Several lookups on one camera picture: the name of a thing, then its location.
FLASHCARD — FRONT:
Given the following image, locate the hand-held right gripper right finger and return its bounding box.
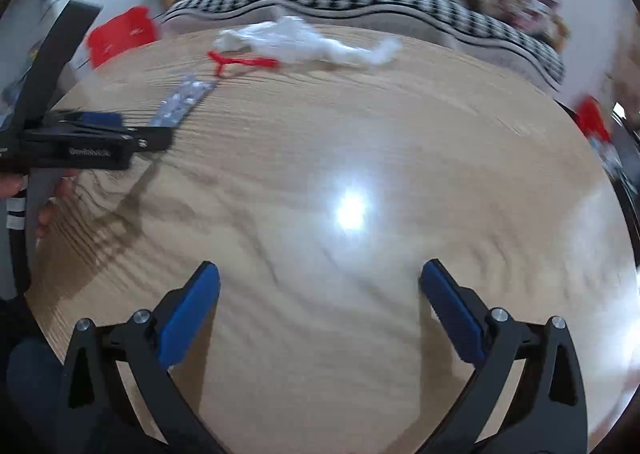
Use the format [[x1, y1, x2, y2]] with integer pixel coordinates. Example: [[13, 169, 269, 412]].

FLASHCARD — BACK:
[[419, 259, 589, 454]]

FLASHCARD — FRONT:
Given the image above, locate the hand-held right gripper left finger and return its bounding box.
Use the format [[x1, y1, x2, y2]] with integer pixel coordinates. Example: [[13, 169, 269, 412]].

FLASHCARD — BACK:
[[56, 261, 222, 454]]

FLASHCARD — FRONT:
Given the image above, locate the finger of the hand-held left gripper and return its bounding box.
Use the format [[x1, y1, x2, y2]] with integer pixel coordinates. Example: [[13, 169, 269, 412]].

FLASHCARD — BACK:
[[40, 111, 174, 152]]

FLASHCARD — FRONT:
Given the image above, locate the silver blister pack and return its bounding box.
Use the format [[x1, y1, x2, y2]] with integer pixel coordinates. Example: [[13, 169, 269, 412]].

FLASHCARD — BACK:
[[149, 74, 219, 128]]

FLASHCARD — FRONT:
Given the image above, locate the red string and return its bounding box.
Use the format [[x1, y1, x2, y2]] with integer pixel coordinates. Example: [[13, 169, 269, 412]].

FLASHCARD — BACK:
[[207, 50, 282, 79]]

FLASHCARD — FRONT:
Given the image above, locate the white plastic bag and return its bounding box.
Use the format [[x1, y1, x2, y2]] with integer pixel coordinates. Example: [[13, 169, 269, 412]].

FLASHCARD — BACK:
[[214, 16, 402, 71]]

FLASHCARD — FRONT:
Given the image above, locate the person's left hand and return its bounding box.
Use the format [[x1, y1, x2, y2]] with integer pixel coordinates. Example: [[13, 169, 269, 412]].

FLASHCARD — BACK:
[[36, 173, 80, 241]]

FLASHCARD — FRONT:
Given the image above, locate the large red bag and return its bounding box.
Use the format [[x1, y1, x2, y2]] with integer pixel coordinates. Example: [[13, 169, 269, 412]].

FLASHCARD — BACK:
[[86, 6, 155, 69]]

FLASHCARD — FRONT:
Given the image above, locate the person's leg in dark trousers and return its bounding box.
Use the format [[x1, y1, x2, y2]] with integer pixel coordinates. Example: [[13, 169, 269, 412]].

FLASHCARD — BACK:
[[0, 294, 68, 454]]

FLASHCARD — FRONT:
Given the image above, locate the small red bag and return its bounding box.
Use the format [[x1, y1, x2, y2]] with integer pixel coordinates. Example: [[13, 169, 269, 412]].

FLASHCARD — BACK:
[[574, 96, 612, 142]]

